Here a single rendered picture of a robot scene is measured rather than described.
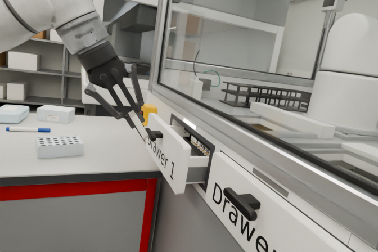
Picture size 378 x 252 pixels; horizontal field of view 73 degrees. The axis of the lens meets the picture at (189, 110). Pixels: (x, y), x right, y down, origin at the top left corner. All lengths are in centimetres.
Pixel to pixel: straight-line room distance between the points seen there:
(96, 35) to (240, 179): 38
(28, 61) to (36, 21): 387
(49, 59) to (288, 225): 468
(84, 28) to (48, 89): 439
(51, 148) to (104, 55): 39
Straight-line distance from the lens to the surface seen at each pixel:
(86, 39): 55
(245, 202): 40
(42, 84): 492
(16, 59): 447
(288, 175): 39
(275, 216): 39
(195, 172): 57
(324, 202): 35
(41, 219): 85
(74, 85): 486
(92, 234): 89
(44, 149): 85
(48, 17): 56
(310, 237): 36
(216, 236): 58
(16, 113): 119
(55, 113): 121
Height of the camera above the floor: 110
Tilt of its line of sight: 11 degrees down
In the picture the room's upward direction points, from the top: 8 degrees clockwise
